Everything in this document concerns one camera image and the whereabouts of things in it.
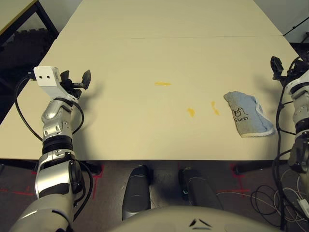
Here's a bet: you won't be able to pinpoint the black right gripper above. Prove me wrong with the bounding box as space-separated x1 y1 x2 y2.
270 55 306 83

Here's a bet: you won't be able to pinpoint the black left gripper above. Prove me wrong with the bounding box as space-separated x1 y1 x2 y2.
59 69 92 100

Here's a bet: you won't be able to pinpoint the blue grey printed rag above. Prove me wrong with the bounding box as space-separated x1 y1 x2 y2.
223 90 276 139

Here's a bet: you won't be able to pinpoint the black tripod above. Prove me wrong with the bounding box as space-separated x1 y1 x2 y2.
283 17 309 37

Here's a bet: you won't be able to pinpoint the black foam floor mat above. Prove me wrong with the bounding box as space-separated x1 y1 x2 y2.
0 28 59 97

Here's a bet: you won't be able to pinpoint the short curved yellow liquid streak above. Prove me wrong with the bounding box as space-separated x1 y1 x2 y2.
211 101 221 116

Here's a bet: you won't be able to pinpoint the dark grey robot left leg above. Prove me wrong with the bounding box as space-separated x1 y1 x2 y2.
122 164 152 221

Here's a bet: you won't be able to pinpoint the dark grey robot leg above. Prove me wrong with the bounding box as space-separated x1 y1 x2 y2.
178 167 224 210
122 164 152 221

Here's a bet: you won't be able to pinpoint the dark grey robot right leg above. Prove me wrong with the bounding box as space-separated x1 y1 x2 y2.
178 167 224 210

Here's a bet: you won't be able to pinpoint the beige robot torso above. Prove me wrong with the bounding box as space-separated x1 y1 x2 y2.
110 205 273 232

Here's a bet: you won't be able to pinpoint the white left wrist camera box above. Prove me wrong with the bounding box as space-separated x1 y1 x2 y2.
33 66 81 101

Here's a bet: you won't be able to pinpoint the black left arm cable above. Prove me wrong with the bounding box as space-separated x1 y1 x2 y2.
14 71 85 143

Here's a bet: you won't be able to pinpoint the neighbouring table with black frame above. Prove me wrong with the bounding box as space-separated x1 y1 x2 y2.
0 0 60 37

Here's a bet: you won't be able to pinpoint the tangled floor cables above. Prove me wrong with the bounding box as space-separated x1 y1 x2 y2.
250 169 309 224

